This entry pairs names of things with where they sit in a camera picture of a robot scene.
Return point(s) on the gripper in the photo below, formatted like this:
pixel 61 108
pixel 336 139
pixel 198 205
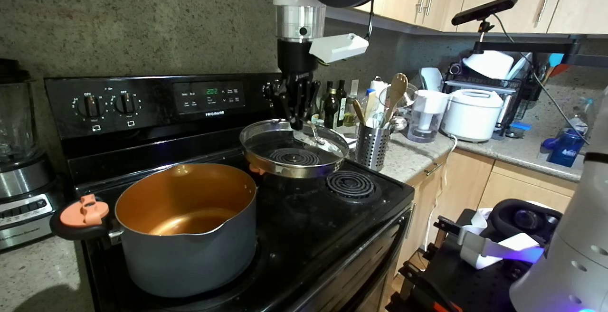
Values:
pixel 295 58

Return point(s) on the glass pot lid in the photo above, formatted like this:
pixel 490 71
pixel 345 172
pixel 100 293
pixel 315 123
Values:
pixel 266 153

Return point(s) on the grey pot with copper inside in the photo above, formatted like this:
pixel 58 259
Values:
pixel 190 255

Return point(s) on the stove knob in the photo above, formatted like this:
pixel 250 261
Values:
pixel 270 91
pixel 90 106
pixel 126 103

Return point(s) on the dark glass bottle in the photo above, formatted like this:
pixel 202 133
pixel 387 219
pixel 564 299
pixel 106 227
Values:
pixel 330 108
pixel 341 105

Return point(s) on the oil bottle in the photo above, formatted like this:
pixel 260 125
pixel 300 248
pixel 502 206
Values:
pixel 351 110

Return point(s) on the coil burner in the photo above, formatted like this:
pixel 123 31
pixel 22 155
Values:
pixel 294 156
pixel 350 184

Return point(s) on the wooden spatula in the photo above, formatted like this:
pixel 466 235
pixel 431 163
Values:
pixel 358 111

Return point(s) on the white bottle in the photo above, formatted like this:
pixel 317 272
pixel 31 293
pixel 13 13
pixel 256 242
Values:
pixel 378 86

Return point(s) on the perforated steel utensil holder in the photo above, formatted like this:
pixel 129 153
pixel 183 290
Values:
pixel 372 148

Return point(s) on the wooden spoon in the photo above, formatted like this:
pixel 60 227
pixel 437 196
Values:
pixel 396 89

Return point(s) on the black electric stove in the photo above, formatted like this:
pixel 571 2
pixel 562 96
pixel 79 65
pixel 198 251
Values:
pixel 294 226

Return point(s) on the water filter pitcher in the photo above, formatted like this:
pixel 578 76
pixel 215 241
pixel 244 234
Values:
pixel 427 115

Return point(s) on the oven door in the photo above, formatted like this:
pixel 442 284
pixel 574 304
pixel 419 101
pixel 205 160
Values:
pixel 361 260

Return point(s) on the white rice cooker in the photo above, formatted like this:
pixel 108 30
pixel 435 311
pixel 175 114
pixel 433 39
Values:
pixel 471 115

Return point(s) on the wooden base cabinets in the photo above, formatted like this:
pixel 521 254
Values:
pixel 468 179

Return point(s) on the white bowl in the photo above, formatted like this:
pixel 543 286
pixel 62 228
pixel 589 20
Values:
pixel 489 63

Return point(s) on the black dish rack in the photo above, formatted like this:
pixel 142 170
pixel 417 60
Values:
pixel 522 91

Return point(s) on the blue sponge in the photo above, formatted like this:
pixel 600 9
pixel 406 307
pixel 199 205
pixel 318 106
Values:
pixel 521 126

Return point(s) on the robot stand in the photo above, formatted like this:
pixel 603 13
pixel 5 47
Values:
pixel 456 278

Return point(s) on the black headset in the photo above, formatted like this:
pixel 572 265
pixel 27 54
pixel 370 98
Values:
pixel 525 219

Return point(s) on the blue bottle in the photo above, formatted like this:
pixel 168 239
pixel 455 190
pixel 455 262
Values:
pixel 566 149

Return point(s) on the clear plastic bottle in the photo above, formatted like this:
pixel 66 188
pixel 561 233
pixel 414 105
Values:
pixel 582 117

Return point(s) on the blender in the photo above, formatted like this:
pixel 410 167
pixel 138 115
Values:
pixel 21 179

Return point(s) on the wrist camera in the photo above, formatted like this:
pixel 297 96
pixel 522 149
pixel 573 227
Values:
pixel 338 47

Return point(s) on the camera on mount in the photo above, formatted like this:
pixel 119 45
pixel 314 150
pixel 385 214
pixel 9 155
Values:
pixel 484 10

